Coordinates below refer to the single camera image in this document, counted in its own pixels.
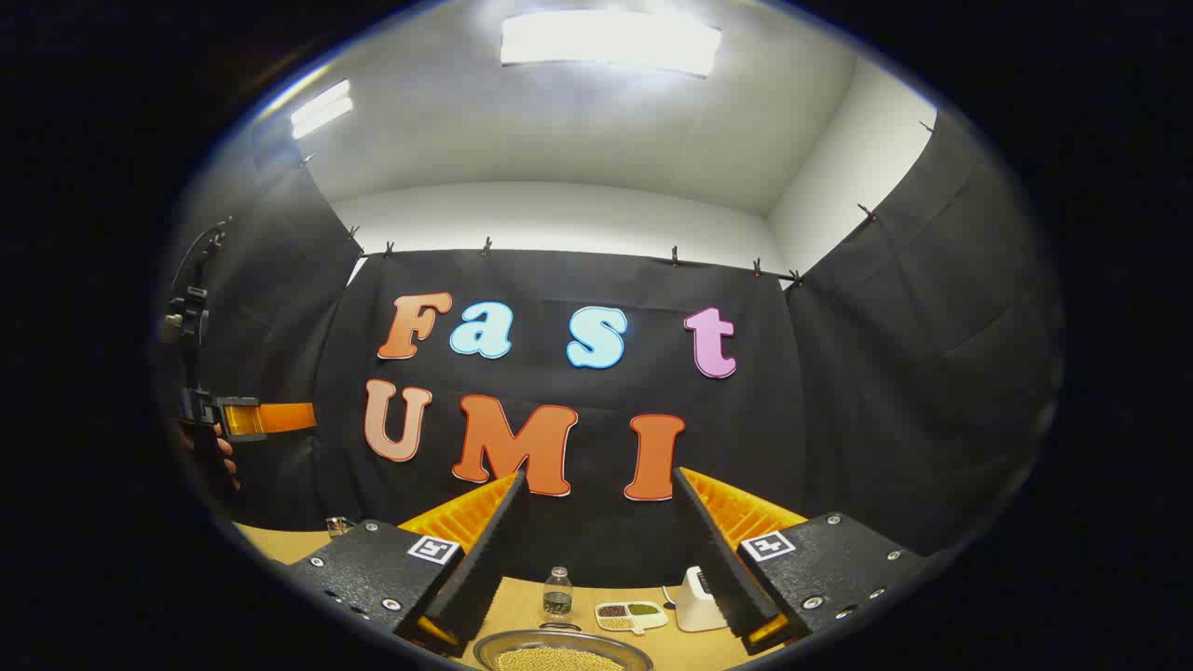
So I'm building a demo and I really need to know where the large ceiling light panel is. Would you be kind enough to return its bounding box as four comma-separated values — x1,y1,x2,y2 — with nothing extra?
501,11,723,78

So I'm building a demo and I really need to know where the white divided plate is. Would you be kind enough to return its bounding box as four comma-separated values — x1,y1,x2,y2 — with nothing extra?
595,600,670,635

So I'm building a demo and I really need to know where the steel pot with black handles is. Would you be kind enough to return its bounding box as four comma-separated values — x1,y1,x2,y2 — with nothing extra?
473,627,655,671

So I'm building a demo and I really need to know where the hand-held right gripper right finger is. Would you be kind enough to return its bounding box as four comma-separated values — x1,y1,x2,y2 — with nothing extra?
673,466,928,656

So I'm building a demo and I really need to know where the white toaster appliance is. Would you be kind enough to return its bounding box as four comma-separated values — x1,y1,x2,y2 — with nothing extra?
673,566,730,633

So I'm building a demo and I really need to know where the pile of yellow soybeans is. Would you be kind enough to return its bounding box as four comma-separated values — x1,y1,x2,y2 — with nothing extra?
491,647,625,671

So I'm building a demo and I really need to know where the black backdrop cloth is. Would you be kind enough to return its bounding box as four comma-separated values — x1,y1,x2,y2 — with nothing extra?
154,107,1063,590

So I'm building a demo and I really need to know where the clear plastic water bottle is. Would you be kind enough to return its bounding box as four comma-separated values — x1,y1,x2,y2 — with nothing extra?
542,566,574,623

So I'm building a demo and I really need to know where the small ceiling light panel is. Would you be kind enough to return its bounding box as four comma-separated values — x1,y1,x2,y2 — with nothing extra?
289,79,355,141

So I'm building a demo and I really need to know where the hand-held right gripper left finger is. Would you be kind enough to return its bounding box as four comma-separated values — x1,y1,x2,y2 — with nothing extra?
284,469,528,658

